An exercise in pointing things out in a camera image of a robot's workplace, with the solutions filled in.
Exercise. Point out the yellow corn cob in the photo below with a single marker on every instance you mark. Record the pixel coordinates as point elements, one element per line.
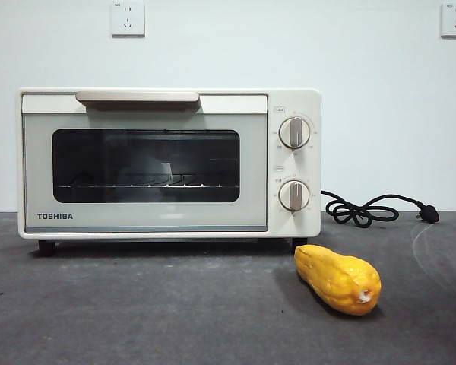
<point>334,277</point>

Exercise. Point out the oven timer knob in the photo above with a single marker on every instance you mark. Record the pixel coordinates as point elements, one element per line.
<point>294,195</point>

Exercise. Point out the oven temperature knob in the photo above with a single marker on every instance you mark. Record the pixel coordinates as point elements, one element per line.
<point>294,132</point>

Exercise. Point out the cream Toshiba toaster oven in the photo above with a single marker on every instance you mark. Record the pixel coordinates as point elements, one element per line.
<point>294,99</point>

